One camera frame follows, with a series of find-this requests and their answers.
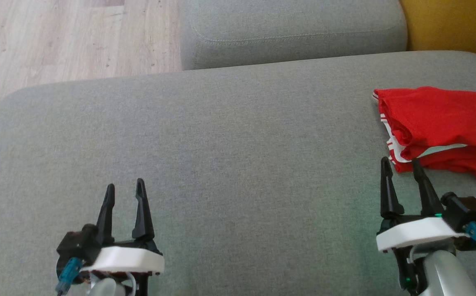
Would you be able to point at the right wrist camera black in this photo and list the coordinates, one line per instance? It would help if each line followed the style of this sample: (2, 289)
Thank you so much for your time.
(466, 209)

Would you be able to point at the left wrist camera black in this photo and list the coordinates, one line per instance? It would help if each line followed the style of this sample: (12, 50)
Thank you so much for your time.
(79, 244)

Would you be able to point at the mustard yellow furniture panel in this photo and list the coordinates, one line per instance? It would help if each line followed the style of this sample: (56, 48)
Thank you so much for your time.
(456, 24)

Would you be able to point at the grey sofa seat cushion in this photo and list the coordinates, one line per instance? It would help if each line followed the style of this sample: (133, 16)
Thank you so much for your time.
(221, 144)

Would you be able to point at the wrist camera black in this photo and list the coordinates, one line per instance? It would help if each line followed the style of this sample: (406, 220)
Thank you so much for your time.
(79, 244)
(466, 209)

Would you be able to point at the red basketball jersey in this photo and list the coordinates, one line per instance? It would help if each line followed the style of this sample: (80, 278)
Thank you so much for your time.
(435, 115)

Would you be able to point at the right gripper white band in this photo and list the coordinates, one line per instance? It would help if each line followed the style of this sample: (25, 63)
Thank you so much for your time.
(419, 234)

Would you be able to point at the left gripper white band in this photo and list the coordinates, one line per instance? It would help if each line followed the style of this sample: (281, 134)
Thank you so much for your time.
(126, 261)

